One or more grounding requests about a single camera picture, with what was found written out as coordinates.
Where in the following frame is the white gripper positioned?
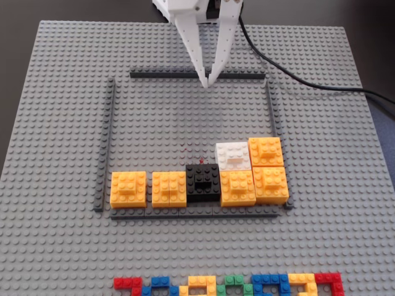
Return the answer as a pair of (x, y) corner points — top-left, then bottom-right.
(152, 0), (243, 89)

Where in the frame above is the white lego cube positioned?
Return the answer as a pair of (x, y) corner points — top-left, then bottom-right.
(214, 141), (252, 172)

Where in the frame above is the yellow lego cube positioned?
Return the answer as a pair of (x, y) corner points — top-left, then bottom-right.
(151, 171), (188, 208)
(252, 166), (290, 205)
(109, 170), (148, 210)
(247, 136), (285, 169)
(219, 169), (257, 208)

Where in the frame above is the black lego cube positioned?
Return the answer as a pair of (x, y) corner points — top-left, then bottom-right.
(185, 163), (222, 204)

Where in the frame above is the dark grey lego strip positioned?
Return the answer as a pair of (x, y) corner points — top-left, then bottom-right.
(109, 205), (282, 221)
(129, 67), (267, 80)
(265, 79), (294, 211)
(93, 77), (116, 213)

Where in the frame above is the grey studded lego baseplate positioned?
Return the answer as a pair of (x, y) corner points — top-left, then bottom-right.
(0, 20), (395, 296)

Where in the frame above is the yellow lego letter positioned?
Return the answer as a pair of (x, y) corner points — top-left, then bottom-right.
(288, 273), (319, 296)
(178, 274), (218, 296)

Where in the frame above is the green lego letter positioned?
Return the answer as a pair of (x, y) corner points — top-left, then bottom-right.
(216, 274), (255, 296)

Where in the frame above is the blue lego letter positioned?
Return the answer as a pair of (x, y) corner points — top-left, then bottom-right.
(251, 273), (291, 296)
(141, 275), (180, 296)

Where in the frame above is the red lego letter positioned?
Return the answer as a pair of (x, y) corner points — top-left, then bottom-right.
(113, 276), (144, 296)
(314, 271), (345, 296)

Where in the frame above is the black cable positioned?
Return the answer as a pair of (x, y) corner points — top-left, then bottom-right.
(238, 14), (395, 112)

